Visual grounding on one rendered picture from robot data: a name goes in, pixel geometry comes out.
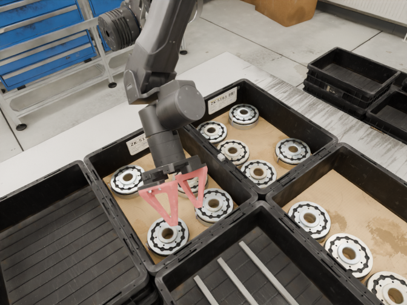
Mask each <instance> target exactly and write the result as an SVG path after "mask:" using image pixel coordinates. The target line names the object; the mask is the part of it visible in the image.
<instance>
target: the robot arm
mask: <svg viewBox="0 0 407 305"><path fill-rule="evenodd" d="M196 1H197V0H152V2H151V6H150V10H149V12H148V16H147V19H146V21H145V24H144V27H143V29H142V31H141V33H140V35H139V37H138V38H137V39H136V42H135V45H134V48H133V52H132V53H129V56H128V60H127V64H126V67H125V71H124V78H123V81H124V87H125V92H126V95H127V99H128V104H129V105H146V104H148V105H147V106H146V107H145V108H143V109H141V110H139V111H138V114H139V117H140V120H141V124H142V127H143V129H144V133H145V137H146V138H148V139H147V142H148V146H149V149H150V152H151V155H152V158H153V162H154V165H155V167H156V168H155V169H151V170H149V171H145V172H142V173H141V174H142V181H143V184H144V185H142V186H139V187H137V190H138V192H139V195H140V196H141V197H142V198H143V199H144V200H145V201H146V202H147V203H148V204H149V205H151V206H152V207H153V208H154V209H155V210H156V211H157V212H158V213H159V214H160V215H161V217H162V218H163V219H164V220H165V221H166V222H167V223H168V225H169V226H171V227H172V226H177V225H178V183H179V184H180V186H181V187H182V189H183V190H184V192H185V193H186V195H187V196H188V198H189V199H190V201H191V202H192V204H193V205H194V207H195V208H201V207H202V206H203V199H204V188H205V181H206V177H207V171H208V168H207V165H206V163H203V164H202V163H201V161H200V157H198V155H196V156H192V157H189V158H186V157H185V153H184V149H183V147H182V144H181V141H180V137H179V134H178V132H177V130H176V129H179V128H181V127H183V126H185V125H188V124H190V123H192V122H195V121H197V120H199V119H201V118H202V117H203V116H204V114H205V101H204V98H203V96H202V95H201V93H200V92H199V91H198V90H197V88H196V84H195V83H194V81H193V80H175V78H176V75H177V73H176V72H175V68H176V65H177V62H178V60H179V51H180V46H181V43H182V39H183V36H184V33H185V30H186V27H187V25H188V21H189V20H190V16H191V14H192V11H193V8H194V6H195V3H196ZM179 170H180V171H181V174H178V175H176V176H175V179H176V180H173V181H170V182H165V180H166V179H169V178H168V175H170V174H174V173H176V172H179ZM194 177H198V178H199V187H198V199H196V198H195V196H194V194H193V192H192V190H191V188H190V186H189V184H188V182H187V179H191V178H194ZM160 193H167V194H168V200H169V204H170V210H171V217H170V216H169V215H168V213H167V212H166V210H165V209H164V208H163V206H162V205H161V204H160V203H159V201H158V200H157V198H156V197H155V196H154V195H156V194H160Z"/></svg>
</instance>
